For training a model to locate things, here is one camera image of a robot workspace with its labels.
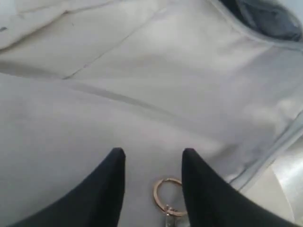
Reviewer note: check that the cream fabric duffel bag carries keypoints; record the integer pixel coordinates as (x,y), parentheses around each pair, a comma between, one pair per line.
(79,78)

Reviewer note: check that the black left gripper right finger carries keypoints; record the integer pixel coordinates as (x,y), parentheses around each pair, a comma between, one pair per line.
(212,202)

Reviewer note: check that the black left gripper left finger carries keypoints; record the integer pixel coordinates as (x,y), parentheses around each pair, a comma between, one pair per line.
(96,202)

